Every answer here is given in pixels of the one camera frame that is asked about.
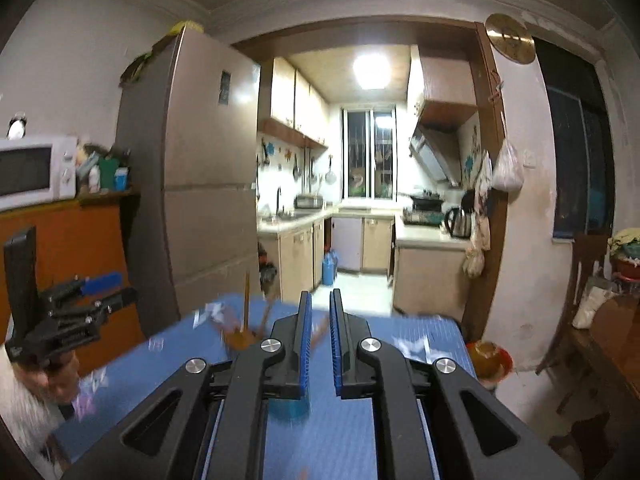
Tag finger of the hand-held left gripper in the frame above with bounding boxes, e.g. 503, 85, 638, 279
44, 271, 124, 307
49, 286, 140, 342

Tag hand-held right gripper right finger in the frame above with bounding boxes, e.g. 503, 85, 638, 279
329, 289, 583, 480

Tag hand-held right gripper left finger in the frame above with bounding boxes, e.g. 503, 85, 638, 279
62, 290, 313, 480

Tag set of wooden chopsticks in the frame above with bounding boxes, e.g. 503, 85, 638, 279
220, 270, 331, 356

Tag person's left forearm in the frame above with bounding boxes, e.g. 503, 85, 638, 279
0, 345, 68, 480

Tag person's left hand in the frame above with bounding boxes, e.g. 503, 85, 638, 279
17, 347, 83, 407

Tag orange wooden cabinet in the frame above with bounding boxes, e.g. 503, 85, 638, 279
0, 191, 146, 376

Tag blue water jug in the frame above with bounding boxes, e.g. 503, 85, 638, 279
321, 249, 340, 287

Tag blue checked star tablecloth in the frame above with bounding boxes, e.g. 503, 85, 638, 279
50, 292, 476, 480

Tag green box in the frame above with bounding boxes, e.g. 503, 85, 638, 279
98, 156, 121, 192

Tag beige kitchen base cabinets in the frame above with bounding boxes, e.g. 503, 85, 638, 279
256, 209, 473, 318

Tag white microwave oven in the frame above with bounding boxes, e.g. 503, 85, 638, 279
0, 135, 79, 213

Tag grey refrigerator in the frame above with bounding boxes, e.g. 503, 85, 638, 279
117, 25, 264, 333

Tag red basin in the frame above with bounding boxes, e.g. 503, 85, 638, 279
466, 340, 514, 387

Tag gas stove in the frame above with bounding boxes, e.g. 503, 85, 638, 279
402, 210, 446, 225

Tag black wok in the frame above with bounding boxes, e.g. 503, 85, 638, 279
405, 191, 445, 211

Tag steel electric kettle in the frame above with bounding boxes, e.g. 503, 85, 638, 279
444, 206, 474, 240

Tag hanging cloth bags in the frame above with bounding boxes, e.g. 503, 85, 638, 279
464, 152, 494, 277

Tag barred kitchen window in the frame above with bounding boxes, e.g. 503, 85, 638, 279
342, 106, 397, 202

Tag steel range hood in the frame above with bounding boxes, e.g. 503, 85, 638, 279
409, 122, 464, 189

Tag white plastic bag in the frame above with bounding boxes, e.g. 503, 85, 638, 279
492, 137, 525, 192

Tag wooden chair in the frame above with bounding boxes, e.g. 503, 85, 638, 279
536, 232, 617, 413

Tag yellow green bag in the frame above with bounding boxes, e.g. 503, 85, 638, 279
167, 20, 205, 37

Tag ceiling light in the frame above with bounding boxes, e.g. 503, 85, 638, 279
352, 46, 394, 89

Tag potted flowers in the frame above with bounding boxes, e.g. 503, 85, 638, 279
606, 228, 640, 282

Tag dark night window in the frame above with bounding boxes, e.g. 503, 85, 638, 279
534, 39, 617, 242

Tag kitchen wall cabinets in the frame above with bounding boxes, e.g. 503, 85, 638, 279
262, 56, 329, 150

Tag wall cabinet above range hood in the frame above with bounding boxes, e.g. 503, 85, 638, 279
407, 45, 478, 123

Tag gold round wall clock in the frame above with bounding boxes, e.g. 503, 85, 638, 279
485, 13, 536, 65

